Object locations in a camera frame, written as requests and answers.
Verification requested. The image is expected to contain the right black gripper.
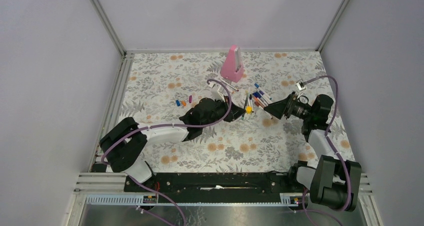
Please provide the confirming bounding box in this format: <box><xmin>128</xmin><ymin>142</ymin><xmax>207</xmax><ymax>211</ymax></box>
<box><xmin>263</xmin><ymin>92</ymin><xmax>314</xmax><ymax>121</ymax></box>

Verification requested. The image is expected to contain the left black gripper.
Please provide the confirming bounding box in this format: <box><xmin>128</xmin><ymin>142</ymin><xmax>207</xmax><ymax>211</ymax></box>
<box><xmin>201</xmin><ymin>96</ymin><xmax>246</xmax><ymax>129</ymax></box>

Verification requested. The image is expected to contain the red brown capped marker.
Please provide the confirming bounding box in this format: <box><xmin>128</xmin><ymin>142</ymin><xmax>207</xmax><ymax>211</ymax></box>
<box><xmin>254</xmin><ymin>101</ymin><xmax>264</xmax><ymax>111</ymax></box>

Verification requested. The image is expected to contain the dark green marker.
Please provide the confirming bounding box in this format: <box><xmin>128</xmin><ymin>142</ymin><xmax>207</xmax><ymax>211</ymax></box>
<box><xmin>241</xmin><ymin>96</ymin><xmax>246</xmax><ymax>120</ymax></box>

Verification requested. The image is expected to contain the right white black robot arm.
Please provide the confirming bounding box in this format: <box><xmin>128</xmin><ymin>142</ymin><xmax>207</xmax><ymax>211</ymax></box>
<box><xmin>264</xmin><ymin>92</ymin><xmax>362</xmax><ymax>211</ymax></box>

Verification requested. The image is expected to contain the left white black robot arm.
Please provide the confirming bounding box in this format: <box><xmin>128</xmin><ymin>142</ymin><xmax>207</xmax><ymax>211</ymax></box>
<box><xmin>99</xmin><ymin>96</ymin><xmax>246</xmax><ymax>191</ymax></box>

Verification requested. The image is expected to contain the yellow cube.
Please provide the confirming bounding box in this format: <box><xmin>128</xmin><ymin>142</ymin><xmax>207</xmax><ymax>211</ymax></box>
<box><xmin>245</xmin><ymin>106</ymin><xmax>253</xmax><ymax>114</ymax></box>

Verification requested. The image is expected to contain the pink metronome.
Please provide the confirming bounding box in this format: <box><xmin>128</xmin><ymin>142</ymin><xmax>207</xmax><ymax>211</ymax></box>
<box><xmin>220</xmin><ymin>45</ymin><xmax>245</xmax><ymax>83</ymax></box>

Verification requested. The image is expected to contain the floral table mat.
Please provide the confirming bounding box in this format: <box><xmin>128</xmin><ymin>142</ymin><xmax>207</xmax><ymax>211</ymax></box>
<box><xmin>106</xmin><ymin>51</ymin><xmax>359</xmax><ymax>173</ymax></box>

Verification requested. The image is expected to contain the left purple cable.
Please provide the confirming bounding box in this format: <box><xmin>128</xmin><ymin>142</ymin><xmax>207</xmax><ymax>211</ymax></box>
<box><xmin>100</xmin><ymin>79</ymin><xmax>233</xmax><ymax>167</ymax></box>

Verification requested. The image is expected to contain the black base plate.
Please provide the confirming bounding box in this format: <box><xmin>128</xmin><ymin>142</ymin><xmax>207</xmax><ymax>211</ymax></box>
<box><xmin>124</xmin><ymin>171</ymin><xmax>304</xmax><ymax>204</ymax></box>

